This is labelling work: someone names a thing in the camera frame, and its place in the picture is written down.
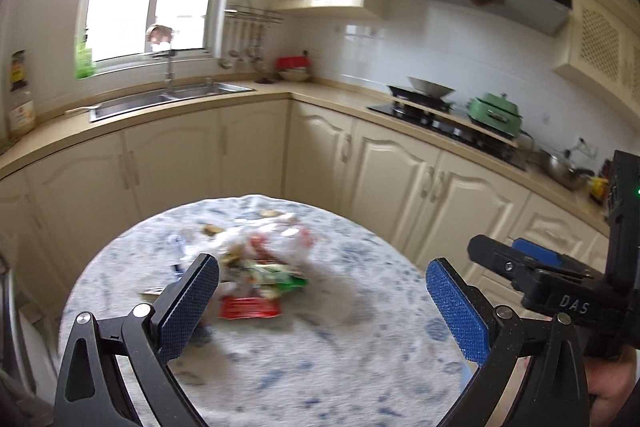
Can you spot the green dish soap bottle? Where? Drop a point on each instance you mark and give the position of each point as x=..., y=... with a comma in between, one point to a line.
x=85, y=62

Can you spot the white bowl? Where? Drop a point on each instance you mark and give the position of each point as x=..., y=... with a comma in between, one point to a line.
x=295, y=75

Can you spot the person's right hand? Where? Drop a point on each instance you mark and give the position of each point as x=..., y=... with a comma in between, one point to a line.
x=610, y=382

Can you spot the red snack wrapper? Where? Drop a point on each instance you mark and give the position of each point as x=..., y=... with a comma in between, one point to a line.
x=250, y=308

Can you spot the black glass gas stove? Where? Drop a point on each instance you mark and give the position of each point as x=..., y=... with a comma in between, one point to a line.
x=450, y=127

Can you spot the blue floral tablecloth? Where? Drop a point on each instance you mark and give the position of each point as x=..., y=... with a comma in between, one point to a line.
x=325, y=347

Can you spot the dark bottle yellow label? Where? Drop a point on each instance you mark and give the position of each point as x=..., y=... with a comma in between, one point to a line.
x=18, y=69

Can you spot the metal sink faucet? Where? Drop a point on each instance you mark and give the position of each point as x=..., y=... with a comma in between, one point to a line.
x=170, y=67

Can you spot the cream drawer unit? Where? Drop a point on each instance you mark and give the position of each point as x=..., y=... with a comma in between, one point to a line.
x=555, y=227

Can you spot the grey wok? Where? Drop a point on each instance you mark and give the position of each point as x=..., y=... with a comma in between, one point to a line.
x=430, y=84

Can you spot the beige countertop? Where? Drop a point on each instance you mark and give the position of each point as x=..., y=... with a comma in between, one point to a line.
x=330, y=94

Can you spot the red container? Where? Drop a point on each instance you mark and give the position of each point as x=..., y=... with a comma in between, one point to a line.
x=293, y=63

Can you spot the stainless steel wok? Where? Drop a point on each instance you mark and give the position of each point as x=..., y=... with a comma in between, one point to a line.
x=562, y=167

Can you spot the clear plastic bag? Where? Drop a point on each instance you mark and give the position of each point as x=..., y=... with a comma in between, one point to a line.
x=280, y=237

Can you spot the hanging metal utensil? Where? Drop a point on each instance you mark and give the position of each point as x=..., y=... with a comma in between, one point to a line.
x=259, y=49

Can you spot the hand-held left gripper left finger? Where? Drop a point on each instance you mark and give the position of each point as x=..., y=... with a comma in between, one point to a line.
x=190, y=302

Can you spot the clear labelled jar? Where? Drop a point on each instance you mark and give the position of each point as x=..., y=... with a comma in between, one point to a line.
x=21, y=114

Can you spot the green electric pot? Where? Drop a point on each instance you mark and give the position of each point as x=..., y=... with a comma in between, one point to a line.
x=495, y=109

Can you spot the white blue wrapper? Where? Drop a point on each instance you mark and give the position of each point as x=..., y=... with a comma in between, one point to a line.
x=181, y=246

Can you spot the stainless steel sink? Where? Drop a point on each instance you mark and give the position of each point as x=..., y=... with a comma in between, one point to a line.
x=165, y=99

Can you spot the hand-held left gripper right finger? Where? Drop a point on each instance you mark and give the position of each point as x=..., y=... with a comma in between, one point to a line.
x=457, y=312

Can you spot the green snack wrapper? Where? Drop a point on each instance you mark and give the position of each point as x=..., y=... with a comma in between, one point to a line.
x=280, y=279

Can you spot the metal utensil rack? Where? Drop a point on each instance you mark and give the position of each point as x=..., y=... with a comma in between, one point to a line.
x=252, y=13

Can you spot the cream base cabinet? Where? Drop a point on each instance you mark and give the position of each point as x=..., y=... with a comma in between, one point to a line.
x=390, y=177
x=170, y=157

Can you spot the grey metal frame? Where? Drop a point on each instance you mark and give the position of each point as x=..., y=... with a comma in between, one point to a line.
x=17, y=322

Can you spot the hanging metal ladle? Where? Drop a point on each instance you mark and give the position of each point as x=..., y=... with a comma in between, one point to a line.
x=228, y=52

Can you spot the wrapper with food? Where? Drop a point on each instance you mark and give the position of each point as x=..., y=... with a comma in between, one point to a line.
x=212, y=229

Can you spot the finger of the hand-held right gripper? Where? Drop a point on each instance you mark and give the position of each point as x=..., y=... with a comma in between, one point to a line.
x=537, y=252
x=495, y=257

